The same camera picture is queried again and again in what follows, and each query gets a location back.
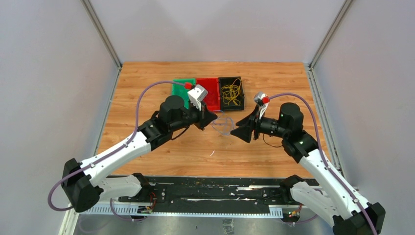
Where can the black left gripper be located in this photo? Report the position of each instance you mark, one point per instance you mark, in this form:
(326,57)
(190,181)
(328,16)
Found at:
(205,117)

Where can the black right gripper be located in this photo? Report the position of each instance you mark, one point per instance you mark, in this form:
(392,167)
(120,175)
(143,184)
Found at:
(246,126)

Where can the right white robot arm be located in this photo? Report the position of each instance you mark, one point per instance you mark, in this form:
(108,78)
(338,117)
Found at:
(342,207)

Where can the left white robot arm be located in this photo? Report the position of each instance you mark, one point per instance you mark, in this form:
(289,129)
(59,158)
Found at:
(86,182)

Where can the red plastic bin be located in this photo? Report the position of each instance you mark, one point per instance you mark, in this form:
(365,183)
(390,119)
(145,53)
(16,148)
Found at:
(212,100)

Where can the black plastic bin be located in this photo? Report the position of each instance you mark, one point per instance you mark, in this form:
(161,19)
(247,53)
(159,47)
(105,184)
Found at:
(231,93)

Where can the green plastic bin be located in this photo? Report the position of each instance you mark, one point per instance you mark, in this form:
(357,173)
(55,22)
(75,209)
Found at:
(181,90)

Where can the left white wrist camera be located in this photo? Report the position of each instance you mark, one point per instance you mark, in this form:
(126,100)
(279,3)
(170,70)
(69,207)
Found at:
(196,95)

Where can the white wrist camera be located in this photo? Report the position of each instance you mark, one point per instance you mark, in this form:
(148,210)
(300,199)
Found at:
(196,95)
(262,100)

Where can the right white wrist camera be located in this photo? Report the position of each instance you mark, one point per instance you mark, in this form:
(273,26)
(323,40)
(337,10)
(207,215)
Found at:
(262,100)

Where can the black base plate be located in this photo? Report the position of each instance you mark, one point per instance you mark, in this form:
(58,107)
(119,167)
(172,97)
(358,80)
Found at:
(209,195)

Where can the aluminium frame post left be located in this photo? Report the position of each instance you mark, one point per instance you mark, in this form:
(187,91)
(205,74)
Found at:
(90,10)

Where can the aluminium frame post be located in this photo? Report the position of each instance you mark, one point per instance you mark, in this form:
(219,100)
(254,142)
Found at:
(90,10)
(331,31)

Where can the aluminium frame post right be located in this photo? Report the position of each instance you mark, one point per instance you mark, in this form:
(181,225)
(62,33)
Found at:
(331,31)

